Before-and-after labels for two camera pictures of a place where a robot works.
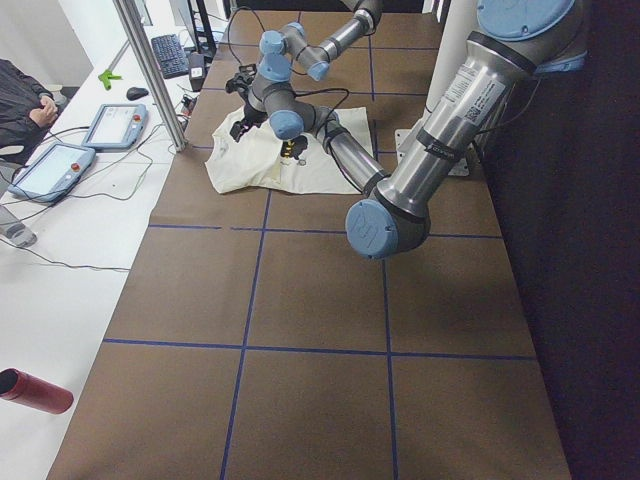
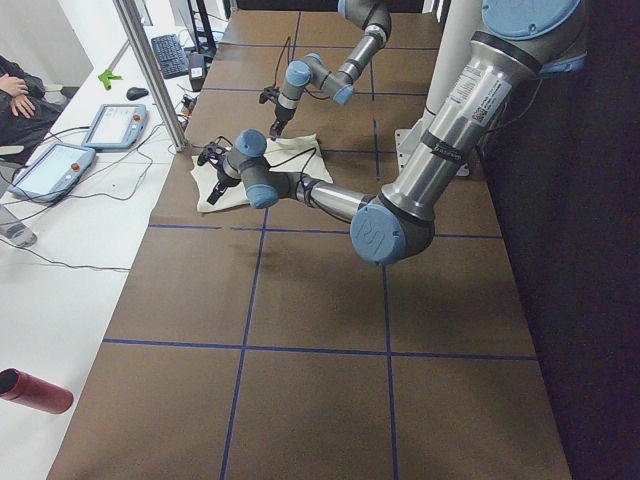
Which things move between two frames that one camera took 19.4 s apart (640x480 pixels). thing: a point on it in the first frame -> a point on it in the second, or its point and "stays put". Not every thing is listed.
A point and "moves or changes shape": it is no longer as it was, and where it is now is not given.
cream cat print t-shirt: x=260 y=159 moves or changes shape
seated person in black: x=28 y=109 stays put
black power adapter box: x=196 y=70 stays put
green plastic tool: x=106 y=78 stays put
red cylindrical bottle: x=24 y=388 stays put
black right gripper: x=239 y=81 -> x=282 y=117
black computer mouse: x=135 y=93 stays put
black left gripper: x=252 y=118 -> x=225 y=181
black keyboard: x=171 y=58 stays put
